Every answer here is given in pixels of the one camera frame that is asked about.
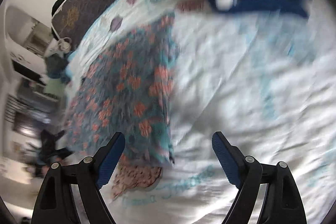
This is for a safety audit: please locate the green cushion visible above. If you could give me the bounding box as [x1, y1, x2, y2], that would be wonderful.
[39, 80, 69, 98]

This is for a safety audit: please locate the floral long-sleeved shirt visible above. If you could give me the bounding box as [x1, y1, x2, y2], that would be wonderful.
[64, 13, 180, 165]

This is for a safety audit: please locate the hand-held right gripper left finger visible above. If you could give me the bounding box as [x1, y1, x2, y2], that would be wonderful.
[31, 132, 126, 224]

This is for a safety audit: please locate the white shelf rack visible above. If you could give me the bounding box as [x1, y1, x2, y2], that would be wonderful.
[5, 94, 25, 123]

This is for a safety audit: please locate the blue-grey clothes pile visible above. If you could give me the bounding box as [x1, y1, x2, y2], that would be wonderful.
[45, 53, 70, 80]

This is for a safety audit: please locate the white rope bag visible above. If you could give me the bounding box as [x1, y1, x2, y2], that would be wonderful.
[50, 37, 73, 54]

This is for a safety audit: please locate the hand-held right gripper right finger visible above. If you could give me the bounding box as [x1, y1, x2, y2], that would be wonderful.
[212, 132, 307, 224]

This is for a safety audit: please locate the seashell print quilt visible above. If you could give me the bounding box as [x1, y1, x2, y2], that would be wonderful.
[63, 0, 334, 224]

